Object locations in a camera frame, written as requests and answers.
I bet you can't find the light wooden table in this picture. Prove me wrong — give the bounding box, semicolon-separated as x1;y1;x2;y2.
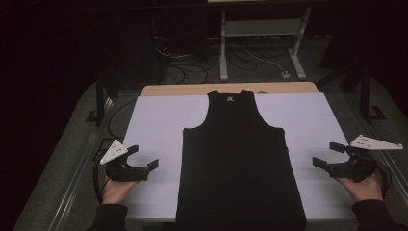
140;81;319;97

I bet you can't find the person's right hand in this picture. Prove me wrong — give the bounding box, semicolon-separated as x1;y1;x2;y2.
335;174;384;203

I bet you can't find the thin black floor cable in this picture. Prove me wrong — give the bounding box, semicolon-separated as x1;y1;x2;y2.
107;99;138;140

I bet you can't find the white board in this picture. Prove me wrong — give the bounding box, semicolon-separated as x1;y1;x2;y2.
123;92;357;222

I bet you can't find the tangle of black floor cables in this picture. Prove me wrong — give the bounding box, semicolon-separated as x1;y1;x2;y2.
153;35;210;85

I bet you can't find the hand-held gripper black cable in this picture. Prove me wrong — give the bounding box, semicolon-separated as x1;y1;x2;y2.
373;158;393;200
92;138;112;204

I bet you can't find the left hand-held gripper black cable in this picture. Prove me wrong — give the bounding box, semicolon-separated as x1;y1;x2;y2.
92;138;112;204

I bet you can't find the black metal stand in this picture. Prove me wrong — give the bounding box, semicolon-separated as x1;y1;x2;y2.
316;64;388;124
86;71;108;127

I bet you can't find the person's left hand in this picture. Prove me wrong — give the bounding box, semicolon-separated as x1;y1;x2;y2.
101;176;139;205

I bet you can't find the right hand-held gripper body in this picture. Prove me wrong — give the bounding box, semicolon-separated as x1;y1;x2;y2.
329;134;404;183

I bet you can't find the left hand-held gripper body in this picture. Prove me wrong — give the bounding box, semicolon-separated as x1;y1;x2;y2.
99;139;150;182

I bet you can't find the white cable with plug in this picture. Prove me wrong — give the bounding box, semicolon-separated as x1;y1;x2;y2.
237;47;292;80

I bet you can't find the metal floor rail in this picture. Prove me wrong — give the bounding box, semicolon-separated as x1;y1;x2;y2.
347;95;408;196
47;95;115;231

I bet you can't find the black tank top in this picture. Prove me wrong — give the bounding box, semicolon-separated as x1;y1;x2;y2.
175;90;307;231

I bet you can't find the right hand-held gripper black cable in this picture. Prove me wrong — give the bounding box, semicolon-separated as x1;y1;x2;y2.
373;158;393;200

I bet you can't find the grey metal desk frame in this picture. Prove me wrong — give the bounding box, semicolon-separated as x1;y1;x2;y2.
219;7;312;81

